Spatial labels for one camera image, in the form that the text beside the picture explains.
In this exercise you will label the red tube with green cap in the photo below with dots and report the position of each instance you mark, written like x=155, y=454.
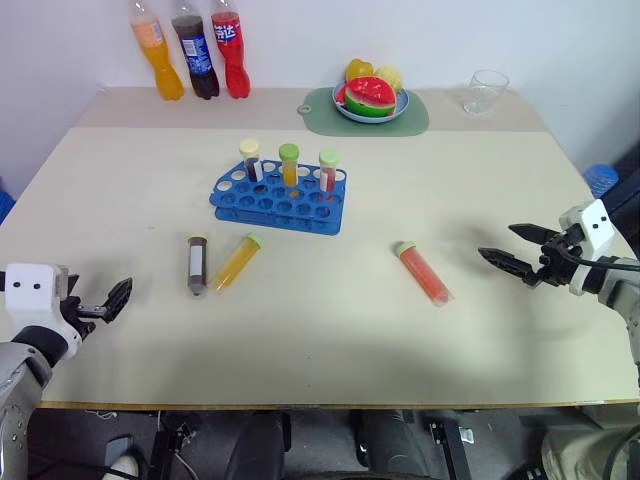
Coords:
x=329, y=159
x=425, y=274

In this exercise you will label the orange soda bottle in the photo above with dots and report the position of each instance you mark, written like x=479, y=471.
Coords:
x=161, y=62

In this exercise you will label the blue crate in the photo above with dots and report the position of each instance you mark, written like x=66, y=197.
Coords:
x=5, y=200

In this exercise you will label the toy watermelon half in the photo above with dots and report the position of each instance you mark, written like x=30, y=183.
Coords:
x=371, y=96

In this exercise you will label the light blue plate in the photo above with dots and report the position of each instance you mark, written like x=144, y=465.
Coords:
x=403, y=108

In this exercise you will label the green silicone mat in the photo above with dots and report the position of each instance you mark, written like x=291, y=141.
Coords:
x=415, y=121

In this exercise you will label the pale yellow toy fruit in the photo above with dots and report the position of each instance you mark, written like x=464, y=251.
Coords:
x=391, y=76

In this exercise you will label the yellow toy pepper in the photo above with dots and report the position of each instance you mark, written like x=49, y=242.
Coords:
x=359, y=69

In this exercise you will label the clear plastic cup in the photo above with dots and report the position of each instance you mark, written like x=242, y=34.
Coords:
x=482, y=100

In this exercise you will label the black metal table bracket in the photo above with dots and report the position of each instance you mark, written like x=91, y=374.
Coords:
x=452, y=440

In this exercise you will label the black object behind table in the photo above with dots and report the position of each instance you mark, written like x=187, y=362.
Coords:
x=627, y=195

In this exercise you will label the cola bottle with blue label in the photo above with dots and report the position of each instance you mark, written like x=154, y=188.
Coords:
x=198, y=52

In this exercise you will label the blue test tube rack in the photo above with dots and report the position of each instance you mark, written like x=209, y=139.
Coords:
x=280, y=221

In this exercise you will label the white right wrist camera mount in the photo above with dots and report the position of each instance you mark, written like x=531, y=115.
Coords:
x=595, y=220

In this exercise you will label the dark tube with cream cap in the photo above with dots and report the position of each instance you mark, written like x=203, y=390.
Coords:
x=197, y=265

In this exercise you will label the dark tube with yellow cap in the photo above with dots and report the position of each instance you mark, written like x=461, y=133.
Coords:
x=249, y=148

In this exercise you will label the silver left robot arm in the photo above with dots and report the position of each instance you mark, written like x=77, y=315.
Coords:
x=15, y=400

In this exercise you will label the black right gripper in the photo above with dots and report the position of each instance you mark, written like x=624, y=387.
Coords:
x=557, y=262

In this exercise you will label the blue ribbed stack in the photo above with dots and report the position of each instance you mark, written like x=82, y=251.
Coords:
x=600, y=181

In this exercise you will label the silver rounded robot body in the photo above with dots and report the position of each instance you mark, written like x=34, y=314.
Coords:
x=575, y=450

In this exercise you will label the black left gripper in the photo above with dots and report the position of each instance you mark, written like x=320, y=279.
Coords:
x=85, y=311

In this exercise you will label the red soda bottle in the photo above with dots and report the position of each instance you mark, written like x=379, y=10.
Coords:
x=233, y=52

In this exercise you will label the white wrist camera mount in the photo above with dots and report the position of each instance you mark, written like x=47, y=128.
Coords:
x=595, y=220
x=30, y=290

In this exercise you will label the dark rounded shape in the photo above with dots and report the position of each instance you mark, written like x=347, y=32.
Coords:
x=395, y=445

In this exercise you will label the orange tube with green cap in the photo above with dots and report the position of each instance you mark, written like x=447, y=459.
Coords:
x=235, y=265
x=289, y=153

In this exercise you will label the white shoe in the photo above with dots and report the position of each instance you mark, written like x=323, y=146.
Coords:
x=124, y=467

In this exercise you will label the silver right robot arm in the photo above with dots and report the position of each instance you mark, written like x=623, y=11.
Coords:
x=625, y=300

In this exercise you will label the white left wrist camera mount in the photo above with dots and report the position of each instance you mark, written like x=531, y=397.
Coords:
x=30, y=290

